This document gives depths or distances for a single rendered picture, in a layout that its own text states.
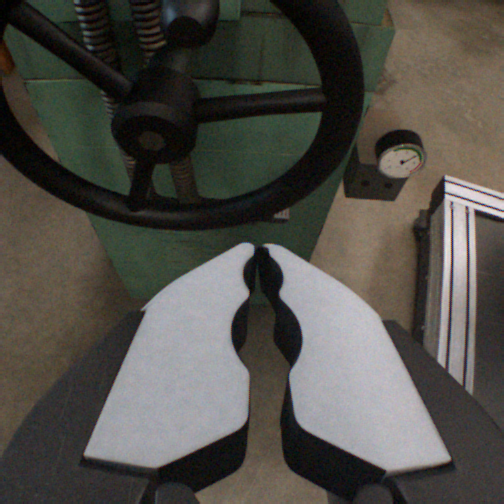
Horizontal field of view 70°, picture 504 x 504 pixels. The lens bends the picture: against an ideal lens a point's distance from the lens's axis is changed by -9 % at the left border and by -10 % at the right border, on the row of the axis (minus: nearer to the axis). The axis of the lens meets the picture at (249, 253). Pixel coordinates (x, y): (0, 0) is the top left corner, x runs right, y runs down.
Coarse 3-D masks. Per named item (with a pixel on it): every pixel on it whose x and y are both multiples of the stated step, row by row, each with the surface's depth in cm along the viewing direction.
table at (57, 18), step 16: (32, 0) 26; (48, 0) 26; (64, 0) 26; (112, 0) 27; (224, 0) 27; (240, 0) 27; (448, 0) 34; (48, 16) 28; (64, 16) 28; (112, 16) 28; (128, 16) 28; (224, 16) 28
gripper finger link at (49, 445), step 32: (128, 320) 9; (96, 352) 8; (64, 384) 7; (96, 384) 7; (32, 416) 6; (64, 416) 6; (96, 416) 7; (32, 448) 6; (64, 448) 6; (0, 480) 5; (32, 480) 5; (64, 480) 5; (96, 480) 5; (128, 480) 6
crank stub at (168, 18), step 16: (176, 0) 14; (192, 0) 14; (208, 0) 15; (160, 16) 15; (176, 16) 14; (192, 16) 14; (208, 16) 15; (176, 32) 15; (192, 32) 15; (208, 32) 15
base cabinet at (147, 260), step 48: (48, 96) 46; (96, 96) 47; (96, 144) 54; (240, 144) 54; (288, 144) 54; (240, 192) 63; (336, 192) 63; (144, 240) 78; (192, 240) 77; (240, 240) 77; (288, 240) 76; (144, 288) 100
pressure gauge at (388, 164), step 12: (396, 132) 45; (408, 132) 45; (384, 144) 46; (396, 144) 45; (408, 144) 44; (420, 144) 45; (384, 156) 46; (396, 156) 46; (408, 156) 46; (420, 156) 46; (384, 168) 48; (396, 168) 48; (408, 168) 48; (420, 168) 47
